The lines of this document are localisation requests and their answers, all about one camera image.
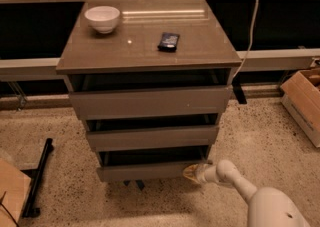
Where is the dark snack packet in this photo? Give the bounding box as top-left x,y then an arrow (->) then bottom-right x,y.
158,32 -> 180,52

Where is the grey drawer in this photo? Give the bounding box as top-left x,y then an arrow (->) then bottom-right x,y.
86,114 -> 219,151
70,68 -> 231,120
97,145 -> 211,182

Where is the grey drawer cabinet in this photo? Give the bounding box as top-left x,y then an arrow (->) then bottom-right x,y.
55,0 -> 243,169

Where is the cardboard box right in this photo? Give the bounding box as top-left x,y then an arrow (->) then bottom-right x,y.
281,68 -> 320,148

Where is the grey top drawer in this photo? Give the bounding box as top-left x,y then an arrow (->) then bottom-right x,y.
70,68 -> 231,120

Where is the cardboard box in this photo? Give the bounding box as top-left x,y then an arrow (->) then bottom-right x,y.
281,68 -> 320,148
0,159 -> 31,227

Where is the grey middle drawer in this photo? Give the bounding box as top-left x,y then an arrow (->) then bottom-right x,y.
86,114 -> 219,151

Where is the white ceramic bowl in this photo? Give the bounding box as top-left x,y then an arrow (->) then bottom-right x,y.
84,6 -> 120,34

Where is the black cabinet foot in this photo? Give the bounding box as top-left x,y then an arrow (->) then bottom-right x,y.
233,83 -> 247,104

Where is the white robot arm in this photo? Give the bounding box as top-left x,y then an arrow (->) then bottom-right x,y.
183,160 -> 311,227

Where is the cardboard box left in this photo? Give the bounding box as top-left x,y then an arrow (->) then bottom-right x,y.
0,159 -> 31,227

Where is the black metal bar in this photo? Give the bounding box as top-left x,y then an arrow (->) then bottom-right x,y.
22,138 -> 54,218

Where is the grey bottom drawer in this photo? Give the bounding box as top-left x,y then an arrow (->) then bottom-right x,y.
97,145 -> 211,182

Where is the white cable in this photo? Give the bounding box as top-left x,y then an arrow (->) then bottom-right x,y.
232,0 -> 260,79

